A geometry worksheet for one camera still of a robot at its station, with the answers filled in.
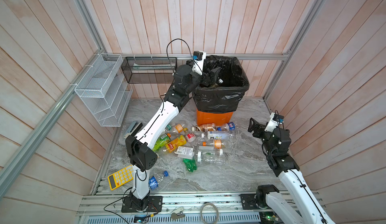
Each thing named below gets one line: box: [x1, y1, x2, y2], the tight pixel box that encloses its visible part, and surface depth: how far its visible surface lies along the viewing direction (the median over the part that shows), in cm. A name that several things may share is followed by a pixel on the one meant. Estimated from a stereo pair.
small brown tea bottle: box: [191, 123, 217, 132], surface depth 100 cm
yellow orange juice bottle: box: [165, 135, 187, 154], surface depth 92 cm
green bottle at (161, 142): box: [151, 133, 171, 153], surface depth 92 cm
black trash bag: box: [192, 55, 250, 114], surface depth 84 cm
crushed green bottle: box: [182, 158, 198, 173], surface depth 85 cm
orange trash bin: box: [196, 108, 234, 126], surface depth 101 cm
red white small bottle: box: [185, 132, 197, 143], surface depth 95 cm
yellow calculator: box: [107, 164, 135, 191], surface depth 81 cm
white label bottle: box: [173, 145, 195, 160], surface depth 86 cm
